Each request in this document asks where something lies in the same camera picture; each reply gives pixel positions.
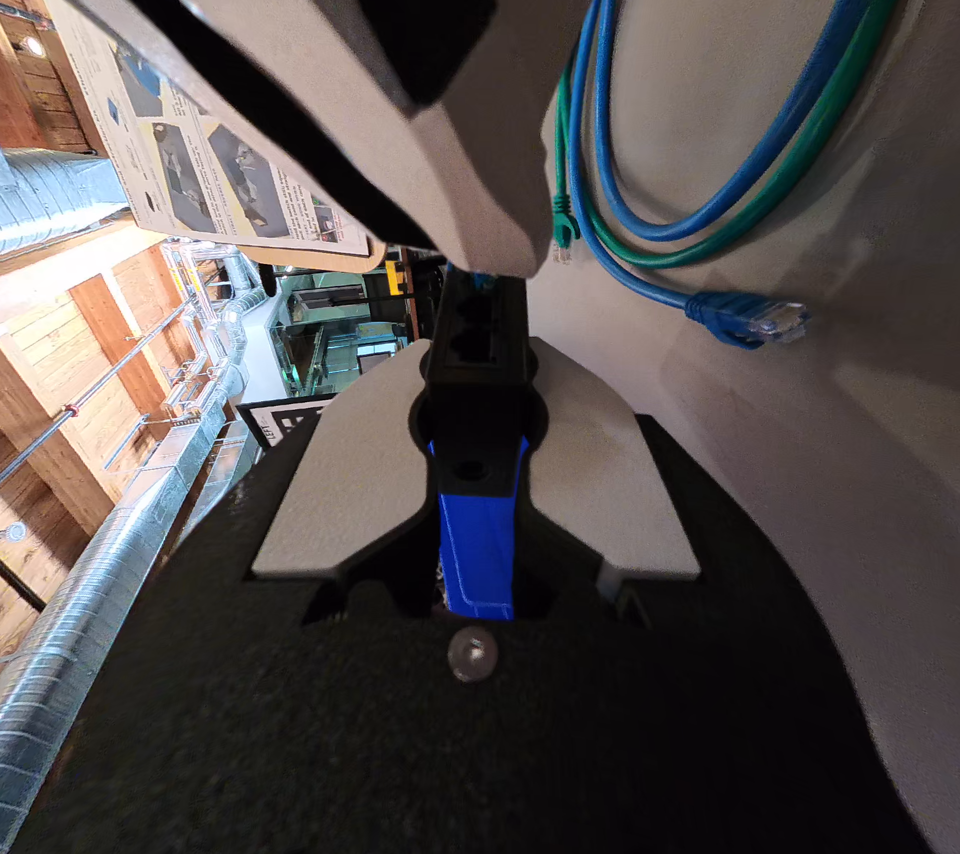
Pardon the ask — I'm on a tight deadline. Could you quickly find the blue plastic bin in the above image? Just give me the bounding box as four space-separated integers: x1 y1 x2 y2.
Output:
427 436 531 621

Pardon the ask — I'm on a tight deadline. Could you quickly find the printed instruction sheet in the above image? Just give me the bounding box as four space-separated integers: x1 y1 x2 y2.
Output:
37 0 374 260

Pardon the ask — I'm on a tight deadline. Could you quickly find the black and white tag sign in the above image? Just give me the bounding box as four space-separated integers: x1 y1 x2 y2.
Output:
236 395 336 452

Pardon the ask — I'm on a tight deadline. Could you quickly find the green ethernet cable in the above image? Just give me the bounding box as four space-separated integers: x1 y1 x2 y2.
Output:
551 0 939 270

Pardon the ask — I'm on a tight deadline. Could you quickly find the black network switch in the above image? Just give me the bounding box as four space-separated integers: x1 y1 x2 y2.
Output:
424 269 541 500

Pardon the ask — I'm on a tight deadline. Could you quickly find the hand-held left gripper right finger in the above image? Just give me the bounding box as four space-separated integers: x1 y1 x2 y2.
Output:
516 337 702 619

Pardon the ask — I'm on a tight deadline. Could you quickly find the blue ethernet cable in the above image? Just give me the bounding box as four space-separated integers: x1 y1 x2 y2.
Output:
468 0 912 351

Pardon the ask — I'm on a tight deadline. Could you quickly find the silver ventilation duct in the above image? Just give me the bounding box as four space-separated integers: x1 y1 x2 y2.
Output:
0 148 132 257
0 374 252 821

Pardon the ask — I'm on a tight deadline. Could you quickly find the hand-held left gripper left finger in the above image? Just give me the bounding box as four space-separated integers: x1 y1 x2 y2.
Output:
252 340 438 619

